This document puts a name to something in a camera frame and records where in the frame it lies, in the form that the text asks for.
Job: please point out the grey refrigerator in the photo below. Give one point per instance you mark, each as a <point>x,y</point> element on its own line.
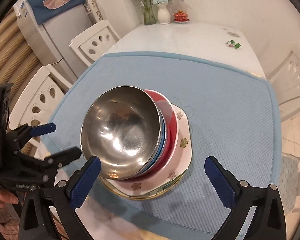
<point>55,47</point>

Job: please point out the round yellow rimmed plate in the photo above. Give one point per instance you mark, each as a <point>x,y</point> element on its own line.
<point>162,191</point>

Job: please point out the green candy wrappers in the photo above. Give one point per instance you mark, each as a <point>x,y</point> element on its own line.
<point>233,44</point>

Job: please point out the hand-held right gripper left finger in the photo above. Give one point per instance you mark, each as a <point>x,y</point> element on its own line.
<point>85,180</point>

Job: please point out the person's left forearm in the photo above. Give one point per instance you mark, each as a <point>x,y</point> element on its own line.
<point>2,225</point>

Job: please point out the hexagonal tree print plate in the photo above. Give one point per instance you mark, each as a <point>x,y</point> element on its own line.
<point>183,142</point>

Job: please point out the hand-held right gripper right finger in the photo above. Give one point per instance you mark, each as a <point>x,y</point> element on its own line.
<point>220,180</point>

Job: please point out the pink cartoon bowl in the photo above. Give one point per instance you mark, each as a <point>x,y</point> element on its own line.
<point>171,135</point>

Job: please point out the white ornate rack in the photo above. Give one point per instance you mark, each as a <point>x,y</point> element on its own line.
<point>95,10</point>

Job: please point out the person's left hand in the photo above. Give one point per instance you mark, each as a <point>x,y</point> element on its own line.
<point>2,198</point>

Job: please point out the pink steel bowl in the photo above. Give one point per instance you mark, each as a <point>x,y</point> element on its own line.
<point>120,130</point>

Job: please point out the green glass flower vase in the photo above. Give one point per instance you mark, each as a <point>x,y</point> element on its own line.
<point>148,15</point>

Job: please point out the white flower vase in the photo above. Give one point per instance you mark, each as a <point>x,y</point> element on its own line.
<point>163,15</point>

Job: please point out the white chair with cushion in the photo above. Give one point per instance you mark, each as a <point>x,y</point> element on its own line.
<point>293,175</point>

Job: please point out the red teacup with saucer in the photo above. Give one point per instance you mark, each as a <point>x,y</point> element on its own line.
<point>181,16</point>

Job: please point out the light blue table mat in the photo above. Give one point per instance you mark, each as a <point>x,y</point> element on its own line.
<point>227,105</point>

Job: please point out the blue refrigerator cover cloth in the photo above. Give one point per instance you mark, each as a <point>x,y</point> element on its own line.
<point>55,7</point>

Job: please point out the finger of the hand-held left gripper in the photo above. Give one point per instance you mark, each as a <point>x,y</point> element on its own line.
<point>42,128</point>
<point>65,156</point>

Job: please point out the white dining chair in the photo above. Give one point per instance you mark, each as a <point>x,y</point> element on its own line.
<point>30,95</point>
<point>90,40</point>
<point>290,80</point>

